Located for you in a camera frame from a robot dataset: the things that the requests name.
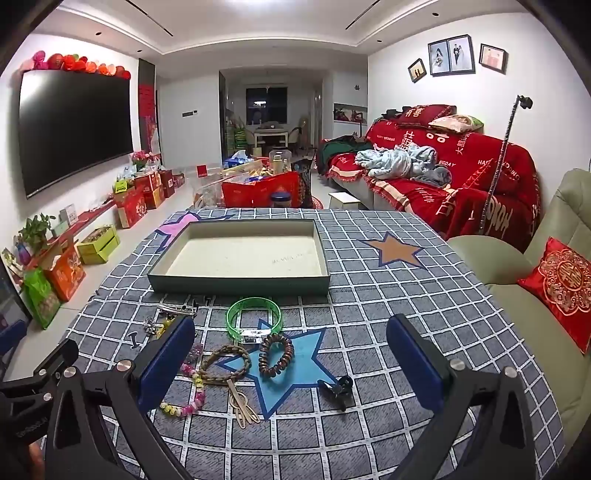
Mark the clear plastic box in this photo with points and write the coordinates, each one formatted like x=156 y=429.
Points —
x=207 y=191

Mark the pale green armchair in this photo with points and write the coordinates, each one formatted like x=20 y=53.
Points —
x=508 y=323

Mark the red printed pillow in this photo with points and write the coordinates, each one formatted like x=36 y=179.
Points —
x=420 y=115

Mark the grey checked star tablecloth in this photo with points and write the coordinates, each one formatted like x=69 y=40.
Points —
x=369 y=323

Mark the dark window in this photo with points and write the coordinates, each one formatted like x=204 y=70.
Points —
x=266 y=105

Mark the green gift bag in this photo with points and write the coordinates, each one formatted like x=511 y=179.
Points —
x=41 y=300

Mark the green shallow tray box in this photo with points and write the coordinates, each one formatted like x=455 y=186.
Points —
x=240 y=258

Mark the pile of red gift boxes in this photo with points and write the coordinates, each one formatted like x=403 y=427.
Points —
x=143 y=194

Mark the black wall television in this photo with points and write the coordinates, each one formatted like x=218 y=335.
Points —
x=78 y=129

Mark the floral pillow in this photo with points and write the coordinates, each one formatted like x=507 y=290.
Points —
x=457 y=123

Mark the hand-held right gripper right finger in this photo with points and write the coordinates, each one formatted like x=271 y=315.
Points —
x=415 y=364

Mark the orange gift bag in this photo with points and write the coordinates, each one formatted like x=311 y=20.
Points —
x=67 y=277

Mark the red embroidered cushion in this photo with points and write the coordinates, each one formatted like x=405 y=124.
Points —
x=558 y=286

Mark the pink crystal hair clip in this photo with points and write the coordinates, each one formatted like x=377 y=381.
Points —
x=194 y=353

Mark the white dining table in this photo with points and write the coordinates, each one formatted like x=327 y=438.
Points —
x=270 y=135

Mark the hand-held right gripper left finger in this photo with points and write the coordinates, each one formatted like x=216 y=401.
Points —
x=166 y=364

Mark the red wall shelf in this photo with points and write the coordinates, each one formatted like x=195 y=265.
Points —
x=87 y=217

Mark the small red sign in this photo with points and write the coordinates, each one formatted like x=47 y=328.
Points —
x=202 y=171

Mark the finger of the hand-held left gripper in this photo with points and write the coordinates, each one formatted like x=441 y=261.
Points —
x=60 y=360
x=10 y=341

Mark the green potted plant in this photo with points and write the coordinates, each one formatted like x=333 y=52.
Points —
x=37 y=230

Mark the black framed board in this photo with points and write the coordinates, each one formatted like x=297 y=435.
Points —
x=10 y=300

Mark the green translucent bangle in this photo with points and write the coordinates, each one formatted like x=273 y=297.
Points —
x=276 y=321

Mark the large red gift box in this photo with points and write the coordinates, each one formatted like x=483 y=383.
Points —
x=258 y=191

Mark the gold hair pins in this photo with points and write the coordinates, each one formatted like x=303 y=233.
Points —
x=240 y=406

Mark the dark green clothes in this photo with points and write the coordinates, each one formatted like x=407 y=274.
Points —
x=337 y=147

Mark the clear glass jar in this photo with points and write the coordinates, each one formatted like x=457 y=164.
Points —
x=279 y=159

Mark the large double picture frame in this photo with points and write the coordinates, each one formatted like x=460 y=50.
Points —
x=451 y=55

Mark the black hair claw clip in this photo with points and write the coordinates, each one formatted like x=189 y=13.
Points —
x=340 y=385

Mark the small dark picture frame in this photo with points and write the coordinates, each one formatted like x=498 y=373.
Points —
x=417 y=70

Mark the red printed sofa cover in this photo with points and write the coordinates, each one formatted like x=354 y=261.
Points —
x=461 y=194

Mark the red wall hanging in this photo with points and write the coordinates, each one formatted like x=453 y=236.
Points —
x=147 y=120

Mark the light blue blanket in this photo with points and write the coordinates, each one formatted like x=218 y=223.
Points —
x=401 y=164

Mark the small white stool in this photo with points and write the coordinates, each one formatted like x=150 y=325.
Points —
x=344 y=199

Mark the silver star hair clip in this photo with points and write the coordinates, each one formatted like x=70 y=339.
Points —
x=178 y=310

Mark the wide landscape wall picture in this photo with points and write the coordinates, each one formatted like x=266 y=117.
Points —
x=350 y=112

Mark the yellow green crate box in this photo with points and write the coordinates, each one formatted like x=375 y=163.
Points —
x=97 y=244

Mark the black metal tripod pole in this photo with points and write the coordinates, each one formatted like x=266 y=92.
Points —
x=503 y=152

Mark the silver charm brooch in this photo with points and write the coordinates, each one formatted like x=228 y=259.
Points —
x=148 y=325

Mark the pink flower bouquet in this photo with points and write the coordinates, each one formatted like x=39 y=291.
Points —
x=140 y=159

